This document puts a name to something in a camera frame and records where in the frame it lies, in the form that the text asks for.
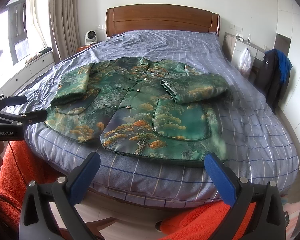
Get orange wooden nightstand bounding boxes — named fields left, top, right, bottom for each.
left=77, top=43, right=96, bottom=53

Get white round desk fan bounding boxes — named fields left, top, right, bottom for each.
left=84, top=30, right=97, bottom=45

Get grey desk with shelf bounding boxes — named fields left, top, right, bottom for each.
left=222, top=33, right=265, bottom=80

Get white low drawer cabinet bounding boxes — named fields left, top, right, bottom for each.
left=0, top=51, right=55, bottom=96

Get blue checked duvet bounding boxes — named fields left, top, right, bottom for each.
left=8, top=30, right=299, bottom=207

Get white wardrobe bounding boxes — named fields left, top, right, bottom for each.
left=276, top=0, right=300, bottom=144

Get orange fluffy trousers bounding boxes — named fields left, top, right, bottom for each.
left=0, top=141, right=230, bottom=239

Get white plastic bag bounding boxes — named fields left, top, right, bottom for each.
left=238, top=48, right=252, bottom=79

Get brown wooden headboard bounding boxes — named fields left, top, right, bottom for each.
left=106, top=4, right=220, bottom=37

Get black and blue hanging jacket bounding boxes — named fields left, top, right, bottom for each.
left=254, top=49, right=293, bottom=114

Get beige curtain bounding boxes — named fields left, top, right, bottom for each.
left=49, top=0, right=80, bottom=63

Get green brocade padded jacket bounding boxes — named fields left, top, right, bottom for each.
left=45, top=57, right=233, bottom=166

